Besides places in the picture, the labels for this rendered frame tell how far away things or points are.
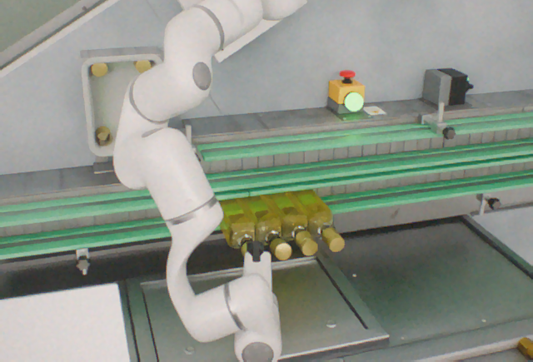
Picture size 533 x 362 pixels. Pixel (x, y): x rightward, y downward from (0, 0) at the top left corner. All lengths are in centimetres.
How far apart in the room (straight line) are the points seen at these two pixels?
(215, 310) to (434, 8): 104
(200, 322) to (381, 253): 72
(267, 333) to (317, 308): 35
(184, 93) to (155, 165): 11
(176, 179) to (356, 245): 80
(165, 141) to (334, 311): 59
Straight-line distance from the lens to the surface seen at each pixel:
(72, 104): 151
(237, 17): 105
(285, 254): 126
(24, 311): 140
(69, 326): 133
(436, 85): 169
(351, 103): 155
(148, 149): 92
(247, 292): 97
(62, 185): 147
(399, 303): 144
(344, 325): 130
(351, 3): 161
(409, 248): 165
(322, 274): 145
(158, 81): 96
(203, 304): 99
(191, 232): 93
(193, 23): 98
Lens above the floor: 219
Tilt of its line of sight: 62 degrees down
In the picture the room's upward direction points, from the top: 142 degrees clockwise
